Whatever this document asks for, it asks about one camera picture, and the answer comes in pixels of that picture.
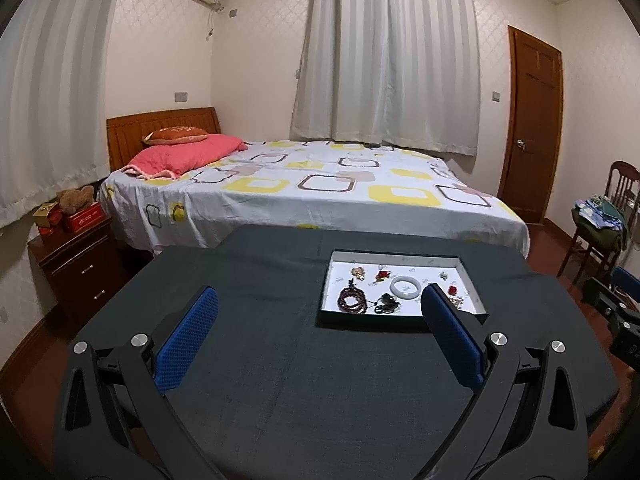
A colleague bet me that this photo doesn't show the white jade bangle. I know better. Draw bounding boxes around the white jade bangle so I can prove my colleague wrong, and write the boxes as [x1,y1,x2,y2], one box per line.
[391,276,423,298]

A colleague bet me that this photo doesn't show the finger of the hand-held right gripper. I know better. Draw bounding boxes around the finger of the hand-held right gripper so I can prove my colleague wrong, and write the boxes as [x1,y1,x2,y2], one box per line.
[612,266,640,306]
[582,277,621,318]

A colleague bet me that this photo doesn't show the pink pillow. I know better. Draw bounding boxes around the pink pillow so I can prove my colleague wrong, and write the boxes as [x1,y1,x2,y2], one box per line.
[122,133,248,181]

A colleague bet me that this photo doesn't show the dark red bead necklace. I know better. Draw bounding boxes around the dark red bead necklace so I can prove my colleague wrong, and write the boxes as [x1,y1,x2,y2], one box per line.
[337,285,368,315]

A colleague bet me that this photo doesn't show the pile of clothes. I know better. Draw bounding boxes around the pile of clothes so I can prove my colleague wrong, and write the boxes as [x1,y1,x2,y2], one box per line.
[572,195,628,251]

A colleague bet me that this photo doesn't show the wooden headboard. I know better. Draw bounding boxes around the wooden headboard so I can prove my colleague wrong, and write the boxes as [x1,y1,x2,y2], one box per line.
[106,106,222,173]

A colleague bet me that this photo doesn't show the dark grey tablecloth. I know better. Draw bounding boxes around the dark grey tablecloth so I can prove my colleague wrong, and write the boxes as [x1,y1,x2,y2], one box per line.
[75,224,621,480]

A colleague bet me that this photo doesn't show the red gift box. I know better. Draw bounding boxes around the red gift box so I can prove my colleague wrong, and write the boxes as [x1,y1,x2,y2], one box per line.
[62,202,103,233]

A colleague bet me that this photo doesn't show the white side curtain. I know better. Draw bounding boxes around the white side curtain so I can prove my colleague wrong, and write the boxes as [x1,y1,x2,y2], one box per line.
[0,0,126,228]

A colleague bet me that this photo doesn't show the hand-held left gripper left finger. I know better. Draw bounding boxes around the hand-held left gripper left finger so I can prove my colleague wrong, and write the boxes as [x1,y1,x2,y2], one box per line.
[52,286,219,480]

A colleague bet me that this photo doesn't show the bed with patterned sheet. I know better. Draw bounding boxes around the bed with patterned sheet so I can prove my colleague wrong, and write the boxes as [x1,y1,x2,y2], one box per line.
[97,139,531,256]

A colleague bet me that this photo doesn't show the brown teddy bear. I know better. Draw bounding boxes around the brown teddy bear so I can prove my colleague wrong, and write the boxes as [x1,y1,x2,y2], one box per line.
[56,185,96,216]

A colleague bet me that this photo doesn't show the wooden chair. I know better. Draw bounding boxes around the wooden chair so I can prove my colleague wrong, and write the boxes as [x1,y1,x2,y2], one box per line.
[557,161,640,286]

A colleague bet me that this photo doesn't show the black cord necklace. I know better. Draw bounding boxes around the black cord necklace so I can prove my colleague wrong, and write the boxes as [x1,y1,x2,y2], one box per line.
[374,292,402,315]

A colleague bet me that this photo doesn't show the white window curtain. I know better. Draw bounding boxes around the white window curtain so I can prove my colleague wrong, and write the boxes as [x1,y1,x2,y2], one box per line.
[290,0,482,157]

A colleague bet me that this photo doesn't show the white printed tray box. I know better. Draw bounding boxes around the white printed tray box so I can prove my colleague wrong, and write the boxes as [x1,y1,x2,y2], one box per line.
[315,249,490,331]

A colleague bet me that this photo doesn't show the gold gift box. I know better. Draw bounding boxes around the gold gift box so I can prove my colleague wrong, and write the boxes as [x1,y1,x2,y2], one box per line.
[32,201,63,228]

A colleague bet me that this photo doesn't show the brown wooden door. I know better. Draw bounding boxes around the brown wooden door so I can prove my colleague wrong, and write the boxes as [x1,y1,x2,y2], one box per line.
[497,25,564,225]

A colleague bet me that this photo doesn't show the orange patterned pillow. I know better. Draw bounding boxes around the orange patterned pillow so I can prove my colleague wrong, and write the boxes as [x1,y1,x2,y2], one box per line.
[141,126,208,145]

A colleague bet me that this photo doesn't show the dark wooden nightstand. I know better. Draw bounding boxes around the dark wooden nightstand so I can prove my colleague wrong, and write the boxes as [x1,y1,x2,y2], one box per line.
[27,212,128,326]

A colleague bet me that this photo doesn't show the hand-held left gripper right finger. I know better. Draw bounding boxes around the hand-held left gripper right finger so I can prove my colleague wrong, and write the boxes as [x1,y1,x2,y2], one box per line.
[421,283,590,480]

